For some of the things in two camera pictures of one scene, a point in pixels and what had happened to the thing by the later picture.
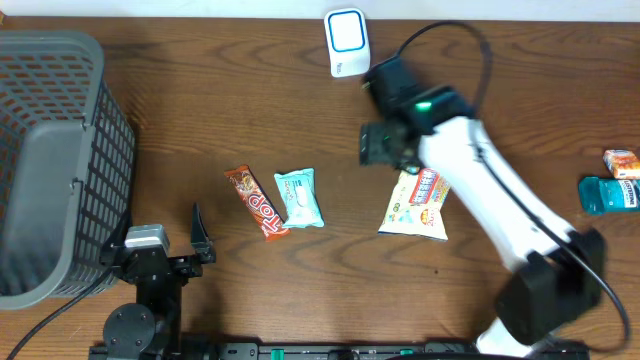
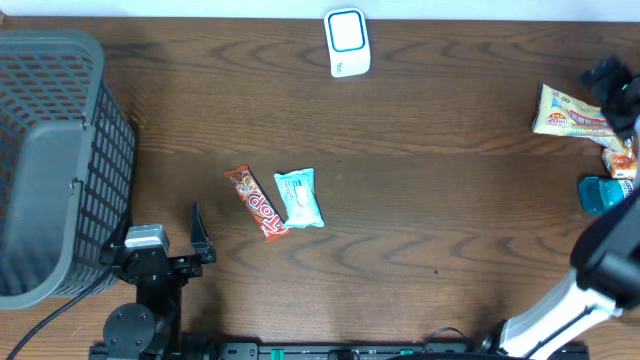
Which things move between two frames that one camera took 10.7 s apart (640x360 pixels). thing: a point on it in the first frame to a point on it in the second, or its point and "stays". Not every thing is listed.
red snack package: [264, 213] stays
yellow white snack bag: [415, 206] to [560, 114]
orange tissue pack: [623, 164] stays
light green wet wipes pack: [301, 198] stays
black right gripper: [368, 147] to [623, 121]
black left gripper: [189, 267] stays
